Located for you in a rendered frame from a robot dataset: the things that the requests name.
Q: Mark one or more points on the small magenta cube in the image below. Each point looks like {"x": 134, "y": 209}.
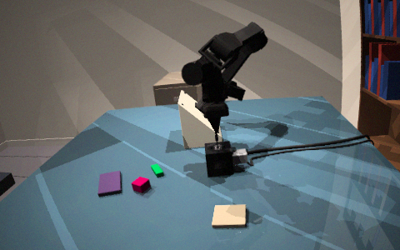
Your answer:
{"x": 141, "y": 184}

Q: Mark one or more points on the small green block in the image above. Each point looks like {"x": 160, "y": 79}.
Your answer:
{"x": 157, "y": 170}

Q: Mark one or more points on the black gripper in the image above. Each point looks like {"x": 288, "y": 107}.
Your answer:
{"x": 212, "y": 95}

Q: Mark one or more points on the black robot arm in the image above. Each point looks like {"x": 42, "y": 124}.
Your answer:
{"x": 233, "y": 49}

